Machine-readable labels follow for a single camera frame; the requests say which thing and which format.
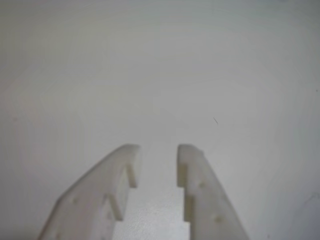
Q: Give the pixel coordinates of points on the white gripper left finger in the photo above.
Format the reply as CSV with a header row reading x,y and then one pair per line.
x,y
95,195

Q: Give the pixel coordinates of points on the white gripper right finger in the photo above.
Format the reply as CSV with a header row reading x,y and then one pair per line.
x,y
207,200

